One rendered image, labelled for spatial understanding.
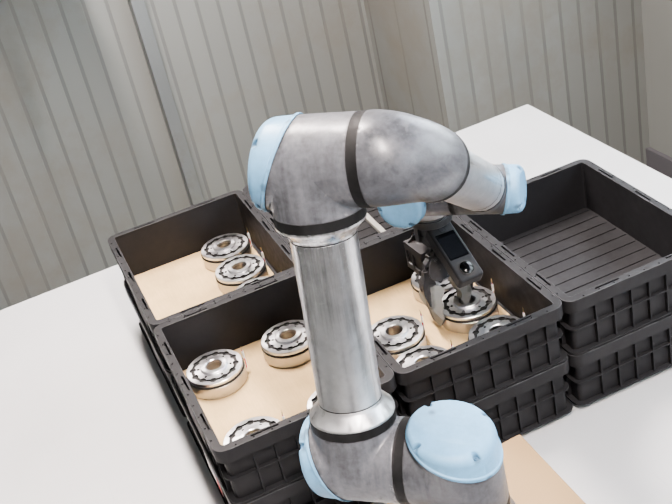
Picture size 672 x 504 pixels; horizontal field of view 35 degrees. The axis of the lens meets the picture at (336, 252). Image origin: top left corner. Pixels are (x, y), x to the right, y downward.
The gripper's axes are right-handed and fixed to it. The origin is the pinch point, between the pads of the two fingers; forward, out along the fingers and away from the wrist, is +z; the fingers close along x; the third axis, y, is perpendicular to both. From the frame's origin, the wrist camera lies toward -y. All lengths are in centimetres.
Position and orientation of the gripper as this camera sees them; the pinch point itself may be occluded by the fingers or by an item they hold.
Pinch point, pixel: (453, 315)
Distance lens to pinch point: 189.8
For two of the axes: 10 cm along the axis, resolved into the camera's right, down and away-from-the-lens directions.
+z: 2.0, 8.4, 5.0
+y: -4.5, -3.8, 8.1
